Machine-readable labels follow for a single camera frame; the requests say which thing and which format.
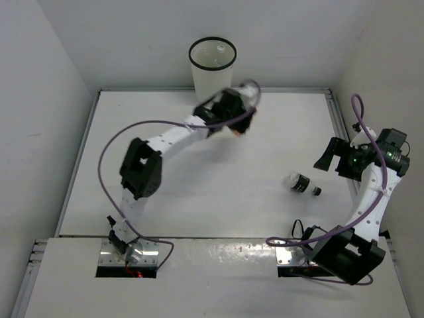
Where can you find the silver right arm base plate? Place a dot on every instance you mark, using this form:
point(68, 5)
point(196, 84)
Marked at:
point(289, 257)

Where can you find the blue label plastic bottle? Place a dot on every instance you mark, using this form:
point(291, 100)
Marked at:
point(212, 56)

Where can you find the clear bottle black label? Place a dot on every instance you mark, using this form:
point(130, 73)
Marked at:
point(300, 183)

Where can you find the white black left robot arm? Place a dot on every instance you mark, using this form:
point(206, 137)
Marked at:
point(241, 165)

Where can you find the white bin black rim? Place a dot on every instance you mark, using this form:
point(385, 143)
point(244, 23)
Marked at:
point(208, 81)

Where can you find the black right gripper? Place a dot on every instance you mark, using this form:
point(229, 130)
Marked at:
point(338, 147)

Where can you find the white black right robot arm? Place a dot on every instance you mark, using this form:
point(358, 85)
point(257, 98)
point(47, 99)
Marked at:
point(351, 255)

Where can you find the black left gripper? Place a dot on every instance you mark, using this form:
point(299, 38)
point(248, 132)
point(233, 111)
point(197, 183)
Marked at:
point(240, 125)

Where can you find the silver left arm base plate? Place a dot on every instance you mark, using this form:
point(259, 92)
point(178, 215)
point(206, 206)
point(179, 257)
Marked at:
point(139, 254)

